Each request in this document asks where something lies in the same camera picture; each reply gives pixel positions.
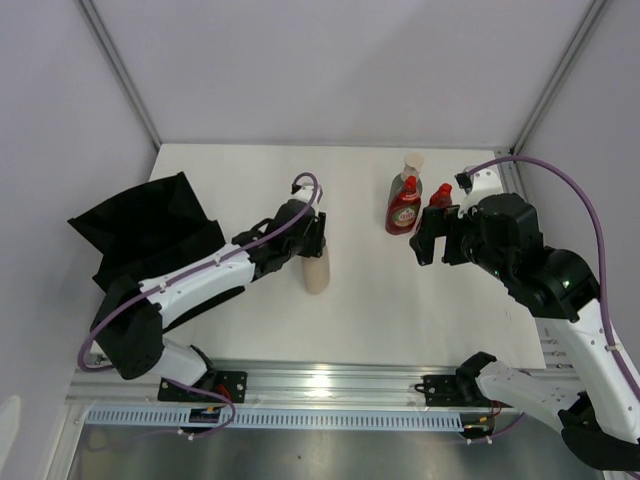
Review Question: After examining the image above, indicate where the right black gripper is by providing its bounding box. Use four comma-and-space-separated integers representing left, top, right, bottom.
409, 204, 514, 283

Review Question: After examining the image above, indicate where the beige pump bottle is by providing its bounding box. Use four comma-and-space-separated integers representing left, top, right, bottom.
302, 184, 331, 296

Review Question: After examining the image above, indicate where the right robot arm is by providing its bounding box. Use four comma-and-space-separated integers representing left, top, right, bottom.
410, 194, 639, 473

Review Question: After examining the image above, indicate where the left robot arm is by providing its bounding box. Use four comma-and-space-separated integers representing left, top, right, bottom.
92, 199, 327, 401

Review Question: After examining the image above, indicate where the black canvas bag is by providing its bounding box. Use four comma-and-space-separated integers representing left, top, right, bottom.
68, 173, 229, 302

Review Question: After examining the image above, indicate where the red dish soap bottle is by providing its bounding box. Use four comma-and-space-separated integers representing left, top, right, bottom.
385, 175, 421, 235

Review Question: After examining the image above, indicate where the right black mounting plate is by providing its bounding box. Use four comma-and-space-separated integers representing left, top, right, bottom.
413, 375, 491, 408

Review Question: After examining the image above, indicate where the black mounting plate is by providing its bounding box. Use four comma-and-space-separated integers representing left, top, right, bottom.
413, 375, 491, 408
157, 371, 248, 404

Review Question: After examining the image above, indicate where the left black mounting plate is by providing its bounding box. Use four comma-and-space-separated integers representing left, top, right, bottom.
157, 371, 248, 404

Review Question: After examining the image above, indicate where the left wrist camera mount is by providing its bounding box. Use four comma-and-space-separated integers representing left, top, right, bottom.
291, 183, 323, 205

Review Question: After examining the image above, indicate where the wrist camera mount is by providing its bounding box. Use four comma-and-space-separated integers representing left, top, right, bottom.
455, 168, 503, 218
291, 183, 323, 205

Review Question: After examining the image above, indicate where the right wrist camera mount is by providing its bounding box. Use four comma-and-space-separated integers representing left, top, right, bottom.
455, 168, 503, 218

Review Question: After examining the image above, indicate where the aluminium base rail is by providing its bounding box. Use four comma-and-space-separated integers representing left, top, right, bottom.
65, 359, 455, 411

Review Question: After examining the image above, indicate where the slotted cable duct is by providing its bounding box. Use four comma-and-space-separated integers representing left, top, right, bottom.
85, 406, 464, 433

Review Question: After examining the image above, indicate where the right frame post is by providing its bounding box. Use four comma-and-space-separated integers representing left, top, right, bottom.
509, 0, 611, 154

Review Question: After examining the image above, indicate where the frame post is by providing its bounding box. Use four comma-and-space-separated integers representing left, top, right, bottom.
509, 0, 611, 154
74, 0, 162, 152

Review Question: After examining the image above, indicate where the left frame post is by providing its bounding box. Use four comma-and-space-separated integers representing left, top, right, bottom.
74, 0, 162, 152

